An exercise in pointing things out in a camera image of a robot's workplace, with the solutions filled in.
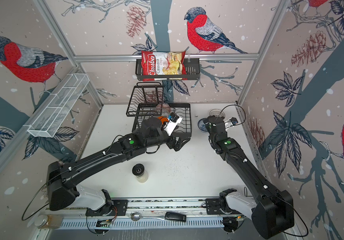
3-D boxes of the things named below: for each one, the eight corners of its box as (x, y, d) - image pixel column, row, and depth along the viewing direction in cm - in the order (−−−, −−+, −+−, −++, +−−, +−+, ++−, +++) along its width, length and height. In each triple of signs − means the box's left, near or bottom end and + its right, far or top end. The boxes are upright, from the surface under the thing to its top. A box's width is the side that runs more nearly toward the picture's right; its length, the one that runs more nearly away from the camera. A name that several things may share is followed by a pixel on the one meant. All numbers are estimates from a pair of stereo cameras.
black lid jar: (136, 182, 84) (130, 175, 74) (138, 172, 88) (133, 163, 78) (147, 182, 84) (143, 175, 74) (148, 172, 88) (145, 163, 78)
